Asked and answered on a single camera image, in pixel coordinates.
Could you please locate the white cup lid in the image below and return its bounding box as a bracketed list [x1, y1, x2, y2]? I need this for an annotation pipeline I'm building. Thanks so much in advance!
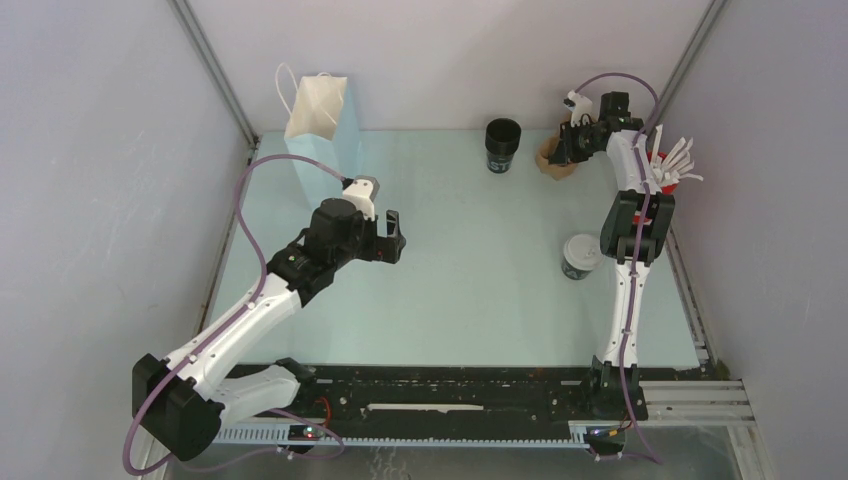
[562, 233, 604, 260]

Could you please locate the light blue paper bag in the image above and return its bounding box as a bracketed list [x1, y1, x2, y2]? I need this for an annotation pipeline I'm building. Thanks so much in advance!
[275, 63, 363, 209]

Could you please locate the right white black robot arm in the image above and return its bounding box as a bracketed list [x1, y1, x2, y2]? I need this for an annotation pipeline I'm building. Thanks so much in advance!
[549, 91, 675, 420]

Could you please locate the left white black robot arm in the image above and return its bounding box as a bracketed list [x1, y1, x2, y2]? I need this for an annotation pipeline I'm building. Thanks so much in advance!
[125, 198, 406, 461]

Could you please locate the brown pulp cup carrier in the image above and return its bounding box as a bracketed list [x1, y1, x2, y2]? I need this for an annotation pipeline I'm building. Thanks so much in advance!
[535, 119, 579, 181]

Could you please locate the black paper cup stack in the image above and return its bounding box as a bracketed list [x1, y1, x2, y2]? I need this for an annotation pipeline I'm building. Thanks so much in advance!
[484, 118, 522, 174]

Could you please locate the white wrapped straws bundle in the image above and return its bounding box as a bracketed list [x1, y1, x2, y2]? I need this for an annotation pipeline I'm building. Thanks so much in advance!
[649, 124, 704, 186]

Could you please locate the red cup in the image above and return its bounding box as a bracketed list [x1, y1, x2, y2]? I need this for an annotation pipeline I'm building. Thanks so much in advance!
[650, 152, 679, 194]

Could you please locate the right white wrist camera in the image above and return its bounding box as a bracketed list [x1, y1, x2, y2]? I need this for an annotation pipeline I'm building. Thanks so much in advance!
[563, 90, 594, 129]

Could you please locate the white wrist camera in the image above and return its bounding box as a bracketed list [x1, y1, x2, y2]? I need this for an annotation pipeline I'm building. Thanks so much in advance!
[563, 90, 594, 129]
[342, 176, 380, 221]

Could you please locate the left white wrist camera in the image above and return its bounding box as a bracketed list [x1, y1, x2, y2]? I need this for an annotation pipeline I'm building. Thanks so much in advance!
[342, 176, 380, 221]

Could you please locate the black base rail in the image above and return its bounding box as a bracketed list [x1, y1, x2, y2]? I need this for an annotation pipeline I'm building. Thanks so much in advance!
[153, 362, 757, 458]

